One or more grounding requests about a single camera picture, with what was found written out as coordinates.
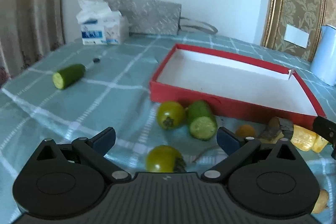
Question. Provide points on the green tomato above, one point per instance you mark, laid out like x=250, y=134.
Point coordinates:
x=170, y=114
x=162, y=158

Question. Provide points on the white blue tissue pack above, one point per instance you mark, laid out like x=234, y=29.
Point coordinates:
x=105, y=27

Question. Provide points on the red shallow cardboard box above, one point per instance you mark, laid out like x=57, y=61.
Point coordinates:
x=236, y=82

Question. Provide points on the small orange fruit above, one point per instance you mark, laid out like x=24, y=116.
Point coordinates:
x=245, y=131

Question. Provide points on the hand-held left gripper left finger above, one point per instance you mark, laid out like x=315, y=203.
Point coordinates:
x=105, y=140

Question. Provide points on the white pitcher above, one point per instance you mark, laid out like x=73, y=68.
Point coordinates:
x=325, y=58

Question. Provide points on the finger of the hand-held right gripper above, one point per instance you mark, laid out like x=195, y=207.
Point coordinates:
x=325, y=129

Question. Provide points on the grey patterned gift bag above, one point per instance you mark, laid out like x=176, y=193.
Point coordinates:
x=152, y=17

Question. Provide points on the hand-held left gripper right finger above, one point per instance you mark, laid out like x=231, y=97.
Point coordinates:
x=227, y=140

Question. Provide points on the green checked tablecloth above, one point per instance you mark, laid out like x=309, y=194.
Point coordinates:
x=118, y=69

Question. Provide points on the small yellow fruit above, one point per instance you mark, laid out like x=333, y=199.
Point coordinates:
x=320, y=201

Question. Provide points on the long cucumber piece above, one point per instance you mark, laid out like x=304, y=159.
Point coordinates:
x=69, y=76

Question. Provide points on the thick cucumber piece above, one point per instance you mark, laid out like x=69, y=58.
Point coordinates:
x=200, y=119

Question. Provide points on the white wall plate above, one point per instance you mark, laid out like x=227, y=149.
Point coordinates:
x=296, y=36

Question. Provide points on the beige floral curtain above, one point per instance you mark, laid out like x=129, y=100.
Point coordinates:
x=29, y=11

